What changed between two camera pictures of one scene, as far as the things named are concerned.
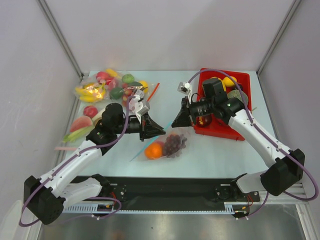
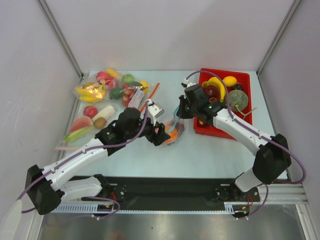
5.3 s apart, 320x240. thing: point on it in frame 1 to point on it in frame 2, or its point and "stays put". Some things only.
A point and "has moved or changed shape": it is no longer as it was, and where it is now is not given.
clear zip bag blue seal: (164, 146) has moved or changed shape
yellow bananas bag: (91, 92) stays put
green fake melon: (236, 93) stays put
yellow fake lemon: (228, 82) stays put
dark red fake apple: (204, 121) stays put
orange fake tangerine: (154, 151) to (173, 134)
